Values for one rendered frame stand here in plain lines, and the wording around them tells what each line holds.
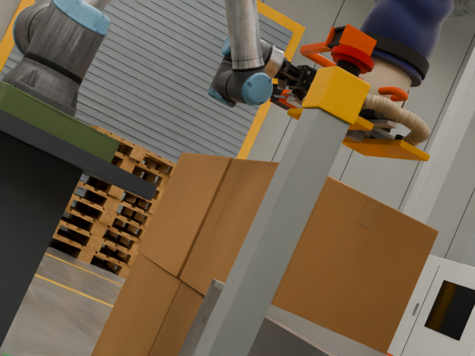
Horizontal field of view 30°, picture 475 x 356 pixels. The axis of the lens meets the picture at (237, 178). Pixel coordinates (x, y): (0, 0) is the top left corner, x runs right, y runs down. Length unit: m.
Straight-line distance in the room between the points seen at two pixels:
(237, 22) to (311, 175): 1.12
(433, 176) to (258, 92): 3.41
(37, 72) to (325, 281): 0.84
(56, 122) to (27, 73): 0.18
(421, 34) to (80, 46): 0.92
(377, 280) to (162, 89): 9.72
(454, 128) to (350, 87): 4.45
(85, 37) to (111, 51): 9.52
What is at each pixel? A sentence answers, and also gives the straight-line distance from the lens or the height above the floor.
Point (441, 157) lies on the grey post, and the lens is 5.76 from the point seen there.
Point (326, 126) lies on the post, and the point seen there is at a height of 0.91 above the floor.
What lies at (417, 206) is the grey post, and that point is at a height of 1.43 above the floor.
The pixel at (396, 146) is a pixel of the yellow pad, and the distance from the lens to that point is 2.37.
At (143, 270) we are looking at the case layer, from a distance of 3.05.
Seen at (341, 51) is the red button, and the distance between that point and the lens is 1.38.
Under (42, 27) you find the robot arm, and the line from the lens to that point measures 2.17.
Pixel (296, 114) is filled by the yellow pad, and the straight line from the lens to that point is 2.51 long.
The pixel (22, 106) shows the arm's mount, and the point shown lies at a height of 0.78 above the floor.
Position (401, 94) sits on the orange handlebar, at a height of 1.24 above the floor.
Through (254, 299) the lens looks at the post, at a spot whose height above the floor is 0.63.
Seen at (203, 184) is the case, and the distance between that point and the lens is 2.83.
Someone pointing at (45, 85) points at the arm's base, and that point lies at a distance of 2.11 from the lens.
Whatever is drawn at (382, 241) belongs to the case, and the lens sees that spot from 2.22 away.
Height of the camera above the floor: 0.67
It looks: 5 degrees up
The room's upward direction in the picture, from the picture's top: 24 degrees clockwise
